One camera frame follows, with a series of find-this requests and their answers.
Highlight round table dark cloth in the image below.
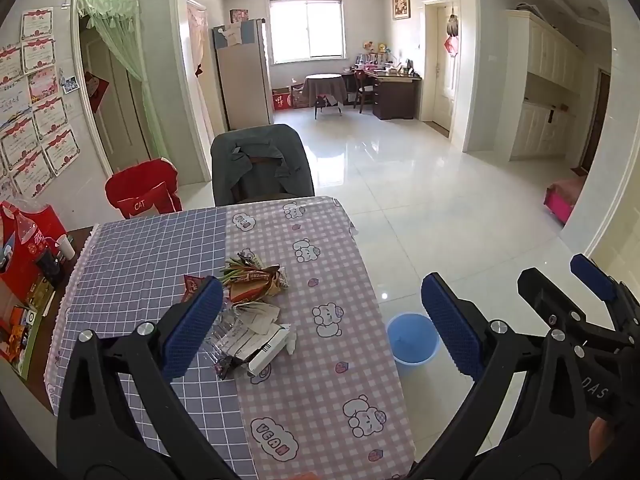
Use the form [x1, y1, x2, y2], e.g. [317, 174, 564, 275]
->
[303, 73, 347, 119]

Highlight window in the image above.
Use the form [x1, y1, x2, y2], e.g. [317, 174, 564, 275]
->
[268, 0, 346, 64]

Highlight wooden chair at desk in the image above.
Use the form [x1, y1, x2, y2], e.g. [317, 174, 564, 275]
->
[354, 70, 375, 113]

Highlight framed wall picture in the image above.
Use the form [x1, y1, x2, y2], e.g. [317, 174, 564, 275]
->
[392, 0, 411, 21]

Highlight checkered pink grey tablecloth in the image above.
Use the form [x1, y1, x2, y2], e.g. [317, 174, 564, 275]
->
[44, 196, 414, 479]

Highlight white wall cabinet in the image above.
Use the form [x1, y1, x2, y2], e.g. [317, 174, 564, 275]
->
[495, 10, 582, 160]

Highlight green door curtain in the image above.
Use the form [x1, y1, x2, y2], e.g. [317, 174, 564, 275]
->
[76, 0, 168, 158]

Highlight chair with grey jacket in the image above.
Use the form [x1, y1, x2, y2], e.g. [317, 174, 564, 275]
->
[210, 124, 314, 206]

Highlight clear plastic wrapper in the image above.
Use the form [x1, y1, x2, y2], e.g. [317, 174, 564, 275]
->
[203, 308, 258, 379]

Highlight blue plastic trash bucket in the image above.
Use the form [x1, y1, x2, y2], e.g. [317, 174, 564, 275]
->
[386, 312, 440, 367]

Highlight pink stool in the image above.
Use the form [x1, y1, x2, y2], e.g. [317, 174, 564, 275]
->
[544, 176, 586, 224]

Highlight beige refrigerator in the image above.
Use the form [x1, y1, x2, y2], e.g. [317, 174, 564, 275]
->
[210, 18, 273, 130]

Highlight white cardboard box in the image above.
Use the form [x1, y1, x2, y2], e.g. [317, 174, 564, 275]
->
[246, 324, 297, 376]

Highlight newspaper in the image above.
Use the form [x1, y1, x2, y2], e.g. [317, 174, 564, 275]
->
[232, 301, 280, 335]

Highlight dark wooden desk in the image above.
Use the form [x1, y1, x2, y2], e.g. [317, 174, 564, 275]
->
[372, 76, 422, 120]

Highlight cola bottle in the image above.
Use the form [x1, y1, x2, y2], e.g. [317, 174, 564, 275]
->
[15, 212, 48, 262]

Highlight red cardboard box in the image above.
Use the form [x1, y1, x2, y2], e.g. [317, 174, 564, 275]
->
[271, 87, 292, 110]

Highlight white paper cup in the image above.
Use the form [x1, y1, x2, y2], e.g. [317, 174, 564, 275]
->
[56, 234, 76, 261]

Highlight award certificates on wall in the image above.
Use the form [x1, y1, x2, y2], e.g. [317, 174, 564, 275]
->
[1, 6, 80, 200]

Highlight person's right hand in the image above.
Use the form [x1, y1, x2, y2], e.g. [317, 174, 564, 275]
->
[589, 417, 614, 462]

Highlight red covered chair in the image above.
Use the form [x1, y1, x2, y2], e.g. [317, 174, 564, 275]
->
[104, 158, 182, 219]

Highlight red printed flyer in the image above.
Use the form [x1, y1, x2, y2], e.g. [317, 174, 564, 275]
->
[181, 275, 206, 302]

